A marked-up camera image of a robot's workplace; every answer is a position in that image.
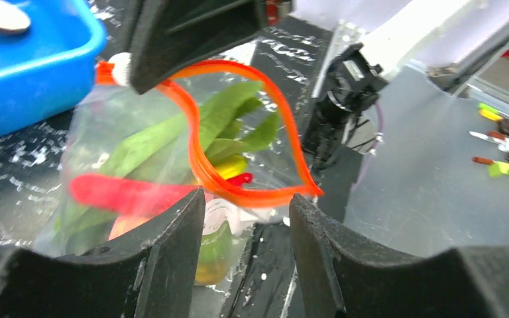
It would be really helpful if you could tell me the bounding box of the toy peach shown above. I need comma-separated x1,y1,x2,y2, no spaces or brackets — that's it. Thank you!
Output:
108,215,152,240

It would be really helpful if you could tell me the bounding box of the brown toy kiwi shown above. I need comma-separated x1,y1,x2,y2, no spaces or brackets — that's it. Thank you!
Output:
0,0,31,34

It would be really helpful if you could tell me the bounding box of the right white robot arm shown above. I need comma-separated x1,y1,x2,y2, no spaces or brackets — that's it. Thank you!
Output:
128,1,509,94

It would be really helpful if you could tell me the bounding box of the yellow toy banana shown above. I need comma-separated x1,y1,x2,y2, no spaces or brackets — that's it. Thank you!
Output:
193,154,249,286

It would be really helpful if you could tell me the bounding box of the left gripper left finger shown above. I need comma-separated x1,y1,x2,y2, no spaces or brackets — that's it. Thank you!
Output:
0,190,205,317

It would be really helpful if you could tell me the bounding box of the clear orange zip bag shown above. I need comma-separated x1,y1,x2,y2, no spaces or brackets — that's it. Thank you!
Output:
34,53,322,285

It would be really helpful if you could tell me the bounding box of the red toy chili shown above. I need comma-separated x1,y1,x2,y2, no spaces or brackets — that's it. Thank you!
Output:
69,172,255,217

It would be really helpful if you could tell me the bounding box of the green toy leaf vegetable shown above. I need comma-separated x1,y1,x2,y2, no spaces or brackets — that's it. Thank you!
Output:
54,81,282,246

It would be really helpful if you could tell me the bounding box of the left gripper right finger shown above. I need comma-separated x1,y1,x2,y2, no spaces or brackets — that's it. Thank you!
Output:
290,195,509,317

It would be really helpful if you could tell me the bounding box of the light green toy fruit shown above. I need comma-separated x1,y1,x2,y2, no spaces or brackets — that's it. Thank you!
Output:
198,221,233,266

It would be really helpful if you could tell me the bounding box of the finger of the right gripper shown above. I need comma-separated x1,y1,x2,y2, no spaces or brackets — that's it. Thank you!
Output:
125,0,268,94

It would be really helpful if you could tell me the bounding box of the blue plastic bin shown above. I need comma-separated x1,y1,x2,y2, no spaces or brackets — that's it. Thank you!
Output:
0,1,107,136

